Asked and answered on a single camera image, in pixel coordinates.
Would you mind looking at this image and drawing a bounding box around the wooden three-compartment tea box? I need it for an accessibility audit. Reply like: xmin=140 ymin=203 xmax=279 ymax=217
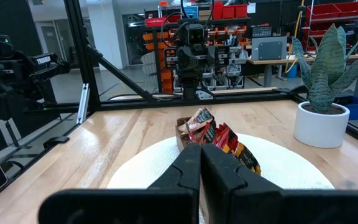
xmin=175 ymin=116 xmax=195 ymax=153

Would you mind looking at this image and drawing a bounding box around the red strawberry tea packet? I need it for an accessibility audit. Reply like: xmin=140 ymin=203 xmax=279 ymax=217
xmin=214 ymin=123 xmax=239 ymax=152
xmin=190 ymin=121 xmax=218 ymax=145

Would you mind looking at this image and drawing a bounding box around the silver aluminium bar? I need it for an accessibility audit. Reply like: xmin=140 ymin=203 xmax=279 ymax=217
xmin=75 ymin=82 xmax=91 ymax=125

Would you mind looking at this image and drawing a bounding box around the blue bucket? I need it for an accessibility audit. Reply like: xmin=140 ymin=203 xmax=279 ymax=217
xmin=286 ymin=63 xmax=298 ymax=79

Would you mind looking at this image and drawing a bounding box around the yellow mango tea packet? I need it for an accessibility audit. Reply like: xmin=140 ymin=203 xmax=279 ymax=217
xmin=222 ymin=142 xmax=262 ymax=176

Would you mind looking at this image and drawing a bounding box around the red storage bin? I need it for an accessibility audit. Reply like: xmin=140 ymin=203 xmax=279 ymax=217
xmin=144 ymin=14 xmax=181 ymax=29
xmin=334 ymin=1 xmax=358 ymax=18
xmin=305 ymin=2 xmax=338 ymax=20
xmin=212 ymin=1 xmax=249 ymax=20

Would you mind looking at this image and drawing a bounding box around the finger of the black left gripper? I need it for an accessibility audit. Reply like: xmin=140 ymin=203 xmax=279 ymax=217
xmin=208 ymin=45 xmax=231 ymax=68
xmin=177 ymin=46 xmax=204 ymax=101

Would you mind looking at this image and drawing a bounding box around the white round woven placemat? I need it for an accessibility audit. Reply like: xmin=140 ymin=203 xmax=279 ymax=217
xmin=106 ymin=133 xmax=336 ymax=190

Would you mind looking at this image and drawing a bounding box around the orange drawer cabinet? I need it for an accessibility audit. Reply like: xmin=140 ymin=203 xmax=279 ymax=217
xmin=141 ymin=27 xmax=180 ymax=94

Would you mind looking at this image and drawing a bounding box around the yellow cable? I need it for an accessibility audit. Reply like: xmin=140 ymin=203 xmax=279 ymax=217
xmin=285 ymin=0 xmax=305 ymax=75

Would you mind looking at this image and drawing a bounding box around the wooden workbench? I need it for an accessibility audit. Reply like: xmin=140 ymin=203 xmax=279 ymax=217
xmin=246 ymin=52 xmax=358 ymax=99

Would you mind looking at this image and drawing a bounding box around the black left wrist camera cable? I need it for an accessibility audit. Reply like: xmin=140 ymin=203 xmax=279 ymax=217
xmin=160 ymin=0 xmax=214 ymax=48

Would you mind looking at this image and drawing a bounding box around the grey equipment box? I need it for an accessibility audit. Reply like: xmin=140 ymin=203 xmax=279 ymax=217
xmin=250 ymin=35 xmax=288 ymax=62

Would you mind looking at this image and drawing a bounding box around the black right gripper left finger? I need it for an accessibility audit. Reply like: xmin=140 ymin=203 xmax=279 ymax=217
xmin=147 ymin=142 xmax=203 ymax=224

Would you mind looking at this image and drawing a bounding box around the black table clamp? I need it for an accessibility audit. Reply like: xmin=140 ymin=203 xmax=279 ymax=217
xmin=42 ymin=135 xmax=70 ymax=150

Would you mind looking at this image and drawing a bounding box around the white door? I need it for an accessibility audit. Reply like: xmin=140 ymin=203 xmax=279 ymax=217
xmin=35 ymin=21 xmax=67 ymax=72

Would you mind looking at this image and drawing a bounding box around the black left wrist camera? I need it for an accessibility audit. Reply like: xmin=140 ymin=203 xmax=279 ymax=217
xmin=182 ymin=22 xmax=207 ymax=46

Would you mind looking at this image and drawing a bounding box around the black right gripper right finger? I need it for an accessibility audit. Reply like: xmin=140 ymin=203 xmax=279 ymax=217
xmin=201 ymin=143 xmax=284 ymax=224

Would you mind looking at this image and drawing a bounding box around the blue plastic bin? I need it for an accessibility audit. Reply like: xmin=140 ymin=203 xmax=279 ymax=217
xmin=337 ymin=95 xmax=358 ymax=121

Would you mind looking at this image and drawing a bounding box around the snake plant in white pot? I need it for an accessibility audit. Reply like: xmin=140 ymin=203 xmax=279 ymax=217
xmin=291 ymin=22 xmax=358 ymax=149

